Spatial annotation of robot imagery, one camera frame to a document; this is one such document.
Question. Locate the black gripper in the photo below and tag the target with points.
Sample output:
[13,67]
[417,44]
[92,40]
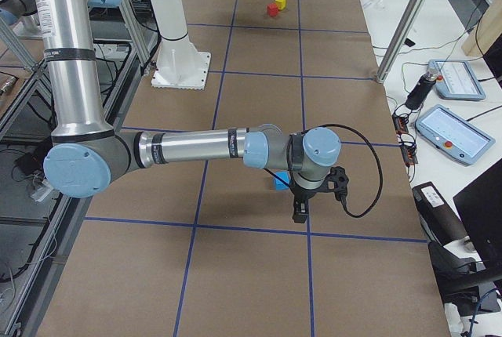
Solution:
[300,195]

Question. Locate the blue wooden block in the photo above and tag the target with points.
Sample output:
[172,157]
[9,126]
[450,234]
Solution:
[281,180]

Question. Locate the red wooden block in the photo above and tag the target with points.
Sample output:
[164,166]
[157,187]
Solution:
[272,9]

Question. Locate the yellow wooden block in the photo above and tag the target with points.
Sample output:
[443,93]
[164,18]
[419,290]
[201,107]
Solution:
[281,4]

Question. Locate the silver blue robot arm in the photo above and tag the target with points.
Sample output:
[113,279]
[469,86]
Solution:
[26,11]
[88,154]

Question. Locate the orange electronics board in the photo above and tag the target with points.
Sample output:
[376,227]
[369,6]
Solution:
[407,142]

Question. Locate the near teach pendant tablet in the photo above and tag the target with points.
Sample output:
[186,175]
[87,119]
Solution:
[453,135]

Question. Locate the teach pendant tablet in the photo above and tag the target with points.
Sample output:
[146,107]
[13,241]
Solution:
[456,80]
[453,135]

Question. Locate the black water bottle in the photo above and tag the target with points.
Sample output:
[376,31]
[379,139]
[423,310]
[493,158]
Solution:
[419,93]

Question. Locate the black computer monitor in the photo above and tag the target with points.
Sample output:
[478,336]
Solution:
[479,207]

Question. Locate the far teach pendant tablet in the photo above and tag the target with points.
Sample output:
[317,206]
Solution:
[456,80]

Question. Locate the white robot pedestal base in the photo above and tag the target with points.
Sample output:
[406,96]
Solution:
[179,64]

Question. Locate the aluminium frame post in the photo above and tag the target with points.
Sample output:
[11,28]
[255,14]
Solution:
[404,26]

